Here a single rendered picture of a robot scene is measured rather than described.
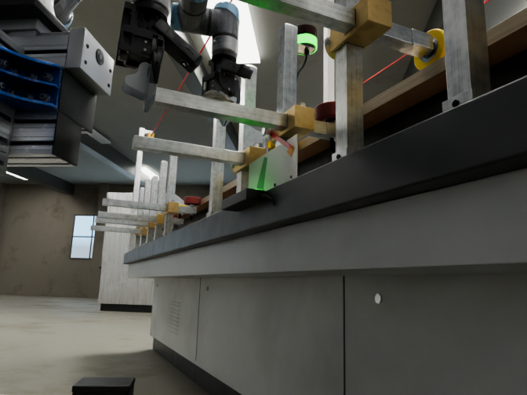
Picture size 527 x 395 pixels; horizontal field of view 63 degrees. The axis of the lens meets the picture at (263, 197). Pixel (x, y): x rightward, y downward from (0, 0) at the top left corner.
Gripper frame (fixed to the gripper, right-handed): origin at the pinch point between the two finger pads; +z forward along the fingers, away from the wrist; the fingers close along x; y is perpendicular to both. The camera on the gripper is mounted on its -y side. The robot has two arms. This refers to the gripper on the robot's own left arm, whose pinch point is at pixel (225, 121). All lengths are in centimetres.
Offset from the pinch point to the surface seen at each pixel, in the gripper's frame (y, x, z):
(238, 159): -2.2, -3.3, 10.6
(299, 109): -29.9, 4.0, 6.4
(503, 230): -72, 18, 37
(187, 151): 2.5, 9.8, 10.6
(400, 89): -47.9, -6.1, 4.2
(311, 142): -15.2, -18.0, 4.8
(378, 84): 213, -440, -242
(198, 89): 364, -238, -211
